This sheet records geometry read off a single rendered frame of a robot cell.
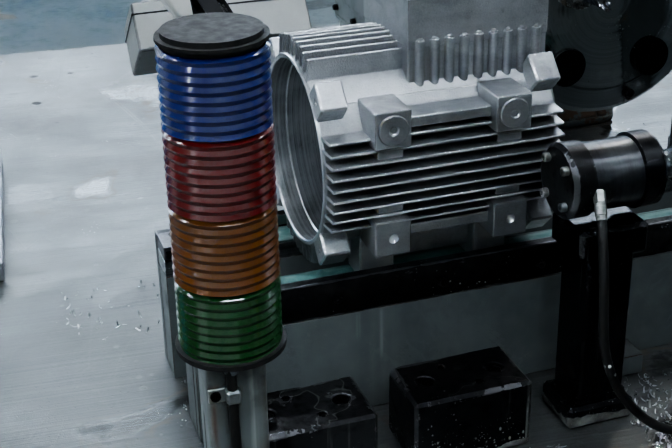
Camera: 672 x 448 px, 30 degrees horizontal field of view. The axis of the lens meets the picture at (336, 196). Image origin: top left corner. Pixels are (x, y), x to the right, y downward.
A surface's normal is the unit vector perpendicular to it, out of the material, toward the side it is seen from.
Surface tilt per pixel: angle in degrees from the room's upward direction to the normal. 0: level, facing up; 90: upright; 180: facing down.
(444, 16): 90
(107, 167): 0
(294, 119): 88
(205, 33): 0
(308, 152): 62
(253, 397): 90
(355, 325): 90
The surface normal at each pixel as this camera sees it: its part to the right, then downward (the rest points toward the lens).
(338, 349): 0.32, 0.39
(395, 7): -0.95, 0.15
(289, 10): 0.24, -0.25
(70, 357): -0.02, -0.91
